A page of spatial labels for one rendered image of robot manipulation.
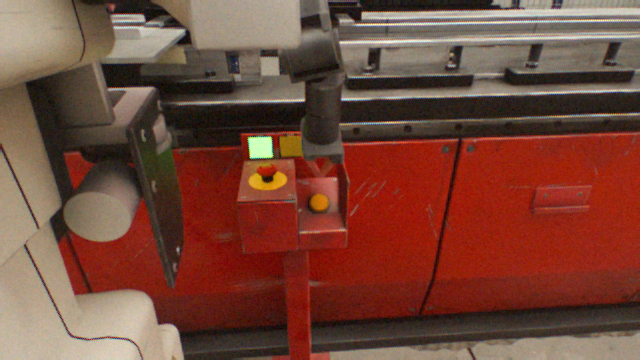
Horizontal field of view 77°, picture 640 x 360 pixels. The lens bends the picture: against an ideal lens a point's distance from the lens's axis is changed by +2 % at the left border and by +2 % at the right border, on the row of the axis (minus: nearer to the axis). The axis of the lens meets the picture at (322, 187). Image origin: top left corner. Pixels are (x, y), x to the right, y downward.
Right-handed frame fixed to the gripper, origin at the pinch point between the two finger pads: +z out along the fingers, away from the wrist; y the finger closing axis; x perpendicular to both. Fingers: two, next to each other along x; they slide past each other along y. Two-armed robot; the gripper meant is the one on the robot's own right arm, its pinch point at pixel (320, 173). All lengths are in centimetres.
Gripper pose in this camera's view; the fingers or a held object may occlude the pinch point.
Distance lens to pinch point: 73.2
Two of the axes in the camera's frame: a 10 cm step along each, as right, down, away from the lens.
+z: -0.3, 7.0, 7.1
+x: -10.0, 0.4, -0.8
